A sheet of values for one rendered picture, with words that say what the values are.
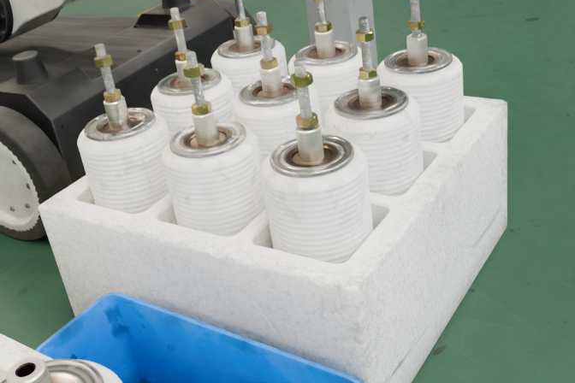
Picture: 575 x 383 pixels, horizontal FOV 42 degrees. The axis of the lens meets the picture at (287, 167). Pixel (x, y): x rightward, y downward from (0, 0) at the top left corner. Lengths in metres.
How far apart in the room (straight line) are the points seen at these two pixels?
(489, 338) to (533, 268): 0.14
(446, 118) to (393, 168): 0.12
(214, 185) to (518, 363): 0.36
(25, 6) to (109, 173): 0.58
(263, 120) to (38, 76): 0.45
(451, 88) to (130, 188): 0.36
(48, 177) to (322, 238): 0.51
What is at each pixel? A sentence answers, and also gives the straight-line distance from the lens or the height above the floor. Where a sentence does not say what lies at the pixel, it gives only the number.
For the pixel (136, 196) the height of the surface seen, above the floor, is 0.19.
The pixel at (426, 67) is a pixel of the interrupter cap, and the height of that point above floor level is 0.25.
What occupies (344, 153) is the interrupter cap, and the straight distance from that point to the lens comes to 0.66.
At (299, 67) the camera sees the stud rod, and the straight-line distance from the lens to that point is 0.63.
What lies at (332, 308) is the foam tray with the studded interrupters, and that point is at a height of 0.15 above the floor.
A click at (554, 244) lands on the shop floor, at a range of 0.98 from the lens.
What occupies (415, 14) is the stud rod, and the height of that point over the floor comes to 0.31.
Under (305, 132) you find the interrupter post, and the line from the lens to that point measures 0.65.
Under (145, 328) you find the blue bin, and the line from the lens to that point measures 0.77.
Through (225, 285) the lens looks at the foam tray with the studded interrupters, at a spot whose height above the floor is 0.14.
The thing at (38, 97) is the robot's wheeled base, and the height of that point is 0.20.
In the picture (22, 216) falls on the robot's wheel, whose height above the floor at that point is 0.04.
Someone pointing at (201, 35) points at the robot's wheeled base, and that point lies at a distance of 1.33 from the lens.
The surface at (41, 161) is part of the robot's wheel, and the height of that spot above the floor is 0.14.
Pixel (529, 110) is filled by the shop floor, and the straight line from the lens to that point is 1.33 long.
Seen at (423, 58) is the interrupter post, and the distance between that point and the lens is 0.85.
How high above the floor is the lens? 0.56
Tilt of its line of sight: 28 degrees down
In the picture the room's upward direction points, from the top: 9 degrees counter-clockwise
